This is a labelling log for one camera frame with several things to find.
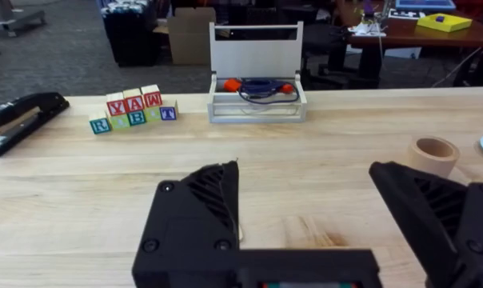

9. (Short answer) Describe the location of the black bin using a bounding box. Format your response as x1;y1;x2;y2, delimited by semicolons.
100;0;162;68

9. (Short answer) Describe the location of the dark wooden desk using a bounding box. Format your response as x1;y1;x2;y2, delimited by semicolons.
327;0;483;90

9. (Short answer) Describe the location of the white box with cables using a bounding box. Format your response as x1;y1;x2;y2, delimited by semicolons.
207;21;308;124

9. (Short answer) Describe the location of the black stapler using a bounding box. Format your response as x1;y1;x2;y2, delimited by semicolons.
0;91;70;158

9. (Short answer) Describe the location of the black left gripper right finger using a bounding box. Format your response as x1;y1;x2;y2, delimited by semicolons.
368;161;483;288

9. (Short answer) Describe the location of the brown tape roll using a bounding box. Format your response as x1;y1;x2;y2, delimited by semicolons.
407;136;461;178

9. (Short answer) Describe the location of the heap of lettered toy blocks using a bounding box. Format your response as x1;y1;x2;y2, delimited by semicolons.
88;84;180;135

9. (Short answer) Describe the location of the yellow tray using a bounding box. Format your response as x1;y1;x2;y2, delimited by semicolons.
416;13;473;34

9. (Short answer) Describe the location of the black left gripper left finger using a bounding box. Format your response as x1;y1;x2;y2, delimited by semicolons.
131;160;242;288

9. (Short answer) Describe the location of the cardboard box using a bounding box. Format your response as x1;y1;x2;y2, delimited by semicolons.
166;6;218;66

